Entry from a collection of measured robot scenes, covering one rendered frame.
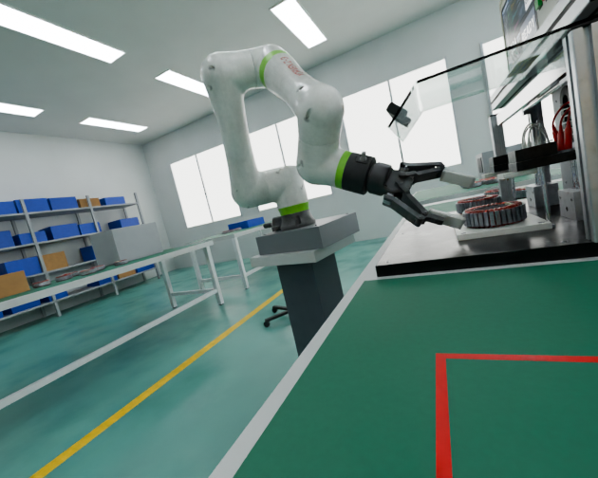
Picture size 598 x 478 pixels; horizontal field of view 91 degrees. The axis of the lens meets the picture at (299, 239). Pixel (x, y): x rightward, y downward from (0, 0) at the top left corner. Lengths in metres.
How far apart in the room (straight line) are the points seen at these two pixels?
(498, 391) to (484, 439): 0.05
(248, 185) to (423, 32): 5.04
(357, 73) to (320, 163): 5.19
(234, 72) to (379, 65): 4.89
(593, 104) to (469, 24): 5.33
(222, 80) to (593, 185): 0.89
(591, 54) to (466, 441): 0.49
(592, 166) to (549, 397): 0.36
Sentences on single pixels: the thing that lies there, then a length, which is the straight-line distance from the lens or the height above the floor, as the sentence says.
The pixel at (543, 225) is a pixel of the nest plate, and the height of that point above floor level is 0.78.
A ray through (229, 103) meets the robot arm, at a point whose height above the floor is 1.27.
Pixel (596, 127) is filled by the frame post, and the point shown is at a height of 0.92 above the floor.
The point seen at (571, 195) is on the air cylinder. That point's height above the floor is 0.82.
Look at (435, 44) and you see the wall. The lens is 5.80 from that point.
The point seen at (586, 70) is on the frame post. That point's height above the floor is 1.00.
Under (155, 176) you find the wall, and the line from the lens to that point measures 8.51.
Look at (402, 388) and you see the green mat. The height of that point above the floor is 0.75.
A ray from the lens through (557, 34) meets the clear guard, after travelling 0.61.
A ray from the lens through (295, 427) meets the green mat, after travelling 0.26.
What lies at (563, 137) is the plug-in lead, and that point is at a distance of 0.76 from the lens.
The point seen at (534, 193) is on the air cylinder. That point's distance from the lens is 0.96.
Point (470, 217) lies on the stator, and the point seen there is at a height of 0.81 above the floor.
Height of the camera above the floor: 0.91
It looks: 6 degrees down
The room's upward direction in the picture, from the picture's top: 13 degrees counter-clockwise
